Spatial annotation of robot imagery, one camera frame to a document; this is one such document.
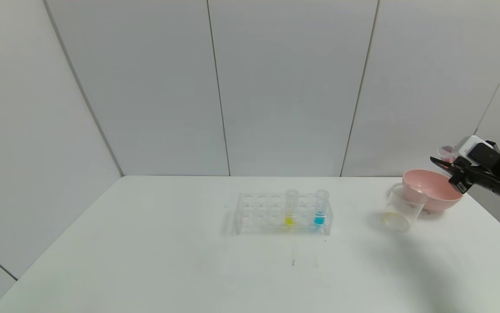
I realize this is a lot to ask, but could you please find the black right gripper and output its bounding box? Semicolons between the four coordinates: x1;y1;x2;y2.
430;156;500;194

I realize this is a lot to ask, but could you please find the test tube with red pigment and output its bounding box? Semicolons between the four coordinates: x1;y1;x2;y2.
438;145;458;164

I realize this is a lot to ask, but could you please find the test tube with yellow pigment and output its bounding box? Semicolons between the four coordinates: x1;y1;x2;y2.
285;189;299;226

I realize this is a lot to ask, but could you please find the clear plastic beaker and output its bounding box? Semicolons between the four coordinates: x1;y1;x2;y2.
381;183;428;233

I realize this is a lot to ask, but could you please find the test tube with blue pigment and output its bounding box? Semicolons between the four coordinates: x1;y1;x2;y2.
315;189;330;226

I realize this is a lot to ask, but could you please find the clear plastic test tube rack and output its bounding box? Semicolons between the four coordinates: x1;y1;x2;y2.
235;191;334;236

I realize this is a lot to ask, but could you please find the pink bowl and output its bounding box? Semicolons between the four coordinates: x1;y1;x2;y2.
403;170;464;213

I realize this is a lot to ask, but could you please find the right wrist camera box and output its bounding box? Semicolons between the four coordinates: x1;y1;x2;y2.
457;135;500;168

